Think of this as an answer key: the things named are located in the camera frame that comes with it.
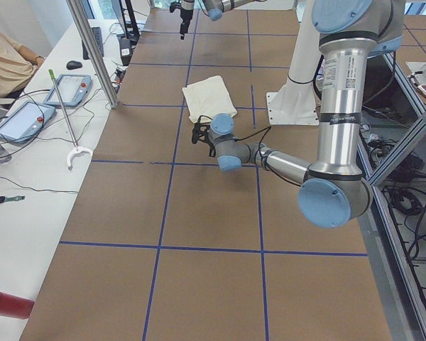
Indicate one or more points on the black computer mouse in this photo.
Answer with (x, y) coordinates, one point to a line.
(73, 65)

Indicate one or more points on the aluminium frame post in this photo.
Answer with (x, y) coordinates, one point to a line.
(81, 21)

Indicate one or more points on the reacher grabber stick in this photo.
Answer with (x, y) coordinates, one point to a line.
(77, 149)

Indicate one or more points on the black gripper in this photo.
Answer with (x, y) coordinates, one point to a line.
(211, 148)
(183, 16)

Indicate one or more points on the cream long-sleeve cat shirt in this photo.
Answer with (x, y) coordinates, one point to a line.
(207, 98)

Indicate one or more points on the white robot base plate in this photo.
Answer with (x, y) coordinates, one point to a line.
(295, 102)

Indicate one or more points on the near blue teach pendant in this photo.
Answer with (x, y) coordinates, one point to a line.
(26, 122)

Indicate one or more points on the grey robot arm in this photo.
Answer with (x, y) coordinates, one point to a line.
(214, 9)
(340, 36)

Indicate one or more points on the far blue teach pendant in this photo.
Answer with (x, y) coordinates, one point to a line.
(73, 88)

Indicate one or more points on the blue teach pendant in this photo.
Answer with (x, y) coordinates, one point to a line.
(73, 88)
(26, 122)

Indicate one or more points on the red cylinder bottle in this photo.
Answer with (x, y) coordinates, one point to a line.
(15, 307)

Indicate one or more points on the seated person beige shirt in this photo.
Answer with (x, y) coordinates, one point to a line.
(18, 65)

